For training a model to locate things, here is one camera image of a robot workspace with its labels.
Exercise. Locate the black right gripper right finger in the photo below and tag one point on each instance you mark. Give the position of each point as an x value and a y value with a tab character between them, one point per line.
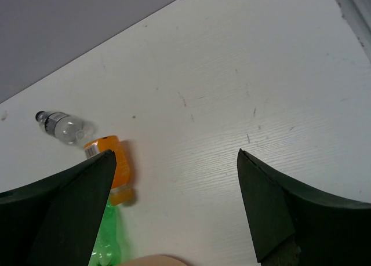
292	223

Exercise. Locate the green plastic bottle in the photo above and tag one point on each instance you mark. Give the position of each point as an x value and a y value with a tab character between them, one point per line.
106	250

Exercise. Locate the small orange bottle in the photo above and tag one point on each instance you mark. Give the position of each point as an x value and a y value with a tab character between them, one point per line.
121	190

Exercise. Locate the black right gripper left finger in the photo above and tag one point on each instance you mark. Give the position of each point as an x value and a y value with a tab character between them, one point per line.
55	221

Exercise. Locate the clear bottle black label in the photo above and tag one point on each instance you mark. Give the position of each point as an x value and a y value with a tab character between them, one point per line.
66	128

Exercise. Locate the orange bin grey rim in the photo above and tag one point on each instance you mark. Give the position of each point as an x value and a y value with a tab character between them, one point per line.
155	260

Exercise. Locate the aluminium right side rail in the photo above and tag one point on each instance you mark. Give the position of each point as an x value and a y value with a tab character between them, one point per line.
357	15

